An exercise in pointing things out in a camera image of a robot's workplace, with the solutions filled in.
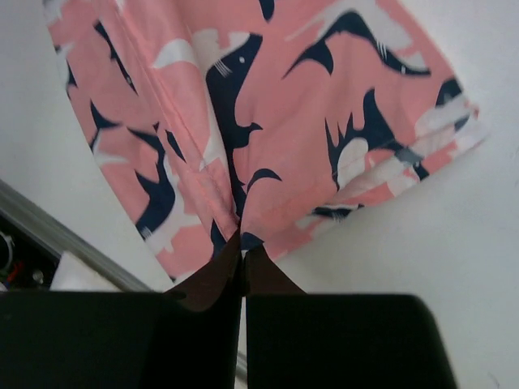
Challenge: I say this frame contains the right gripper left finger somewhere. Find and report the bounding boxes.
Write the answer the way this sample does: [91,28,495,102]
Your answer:
[1,236,242,388]

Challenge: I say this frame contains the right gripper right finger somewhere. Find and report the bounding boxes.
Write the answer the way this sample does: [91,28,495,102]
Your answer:
[244,247,457,388]

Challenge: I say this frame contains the pink shark print shorts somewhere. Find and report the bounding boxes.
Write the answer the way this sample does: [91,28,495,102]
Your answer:
[42,1,485,280]

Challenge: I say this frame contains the aluminium front rail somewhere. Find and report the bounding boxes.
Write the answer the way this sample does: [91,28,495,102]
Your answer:
[1,182,152,292]

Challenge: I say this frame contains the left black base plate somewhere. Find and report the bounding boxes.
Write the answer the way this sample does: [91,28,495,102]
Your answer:
[1,216,59,291]

